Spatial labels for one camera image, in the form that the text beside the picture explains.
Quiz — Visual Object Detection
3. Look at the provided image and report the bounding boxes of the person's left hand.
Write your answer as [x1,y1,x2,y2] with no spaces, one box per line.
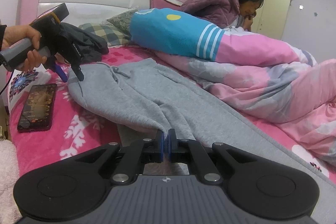
[1,25,49,72]

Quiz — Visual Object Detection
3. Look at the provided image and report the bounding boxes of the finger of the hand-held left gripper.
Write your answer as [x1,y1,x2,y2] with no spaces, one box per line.
[49,57,67,82]
[69,63,84,82]

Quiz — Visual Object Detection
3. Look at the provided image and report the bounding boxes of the dark garment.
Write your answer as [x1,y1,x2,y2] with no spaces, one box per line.
[54,23,109,63]

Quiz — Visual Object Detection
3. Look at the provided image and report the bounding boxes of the blue pink striped quilt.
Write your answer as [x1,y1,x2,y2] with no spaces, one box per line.
[130,7,315,67]

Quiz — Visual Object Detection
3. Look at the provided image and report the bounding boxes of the green patterned pillow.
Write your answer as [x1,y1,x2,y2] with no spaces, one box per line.
[106,9,138,37]

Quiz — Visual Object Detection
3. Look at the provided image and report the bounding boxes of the pink grey floral duvet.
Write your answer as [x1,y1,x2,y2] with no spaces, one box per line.
[155,49,336,164]

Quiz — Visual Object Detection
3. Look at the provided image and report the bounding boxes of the green plaid pillow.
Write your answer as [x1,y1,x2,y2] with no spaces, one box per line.
[79,23,132,47]

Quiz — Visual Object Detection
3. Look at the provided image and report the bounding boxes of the maroon pillow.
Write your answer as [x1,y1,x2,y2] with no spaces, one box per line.
[150,0,189,8]

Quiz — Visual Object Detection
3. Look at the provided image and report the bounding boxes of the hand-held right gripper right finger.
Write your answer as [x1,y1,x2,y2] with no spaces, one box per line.
[168,128,256,185]

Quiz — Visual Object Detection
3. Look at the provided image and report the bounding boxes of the cream wardrobe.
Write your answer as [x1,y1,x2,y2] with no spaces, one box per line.
[219,0,293,41]

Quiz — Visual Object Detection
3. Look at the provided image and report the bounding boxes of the grey sweatpants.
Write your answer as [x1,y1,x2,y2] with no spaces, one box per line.
[68,57,336,188]

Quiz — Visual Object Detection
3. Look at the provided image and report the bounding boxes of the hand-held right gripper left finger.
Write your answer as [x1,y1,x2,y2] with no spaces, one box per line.
[76,129,165,185]

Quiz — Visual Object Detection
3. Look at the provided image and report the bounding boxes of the smartphone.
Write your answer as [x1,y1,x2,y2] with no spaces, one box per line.
[17,84,58,133]

